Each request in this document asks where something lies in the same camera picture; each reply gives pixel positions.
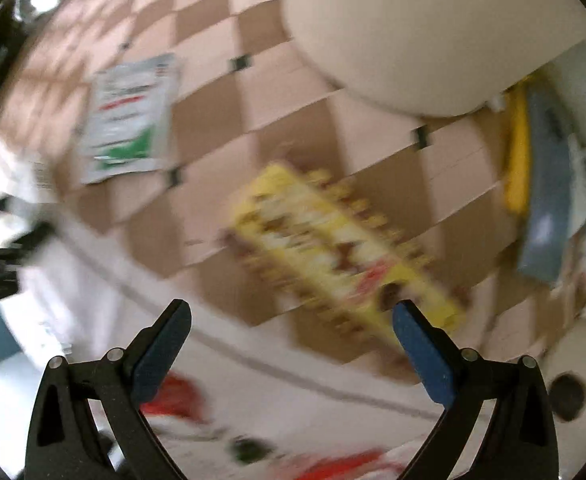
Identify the white and green packet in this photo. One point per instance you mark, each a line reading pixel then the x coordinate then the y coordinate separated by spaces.
pixel 123 125

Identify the yellow grey objects at edge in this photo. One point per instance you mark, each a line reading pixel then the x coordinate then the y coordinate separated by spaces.
pixel 545 200

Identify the checkered tablecloth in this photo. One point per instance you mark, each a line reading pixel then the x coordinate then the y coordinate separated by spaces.
pixel 208 110

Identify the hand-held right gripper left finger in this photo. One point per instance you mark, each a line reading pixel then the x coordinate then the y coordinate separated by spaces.
pixel 160 355

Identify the yellow plastic item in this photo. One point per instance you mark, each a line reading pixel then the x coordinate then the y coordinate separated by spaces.
pixel 517 160

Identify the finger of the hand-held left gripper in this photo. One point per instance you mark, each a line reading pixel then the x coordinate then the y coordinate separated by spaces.
pixel 23 246

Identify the white paper roll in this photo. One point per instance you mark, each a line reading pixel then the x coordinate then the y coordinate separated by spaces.
pixel 568 360

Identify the large cream round container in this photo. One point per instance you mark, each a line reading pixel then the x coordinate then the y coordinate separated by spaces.
pixel 423 25

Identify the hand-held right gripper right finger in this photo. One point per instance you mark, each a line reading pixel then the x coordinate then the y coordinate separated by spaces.
pixel 423 355

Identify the red and white packet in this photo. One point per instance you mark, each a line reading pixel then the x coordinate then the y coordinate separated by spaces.
pixel 343 465

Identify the small dark green item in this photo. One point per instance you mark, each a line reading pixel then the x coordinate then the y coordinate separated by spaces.
pixel 250 450

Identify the yellow snack box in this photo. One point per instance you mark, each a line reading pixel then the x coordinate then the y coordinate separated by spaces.
pixel 323 240

